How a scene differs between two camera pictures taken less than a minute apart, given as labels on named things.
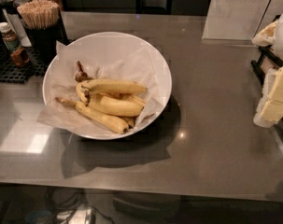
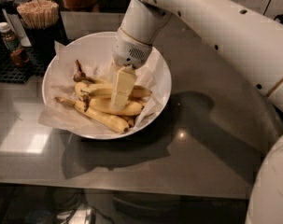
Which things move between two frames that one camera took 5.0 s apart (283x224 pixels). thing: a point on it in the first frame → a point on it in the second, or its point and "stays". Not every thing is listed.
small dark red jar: [20, 56] stays
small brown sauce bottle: [8, 37] stays
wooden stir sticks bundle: [40, 13] stays
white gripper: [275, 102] → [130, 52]
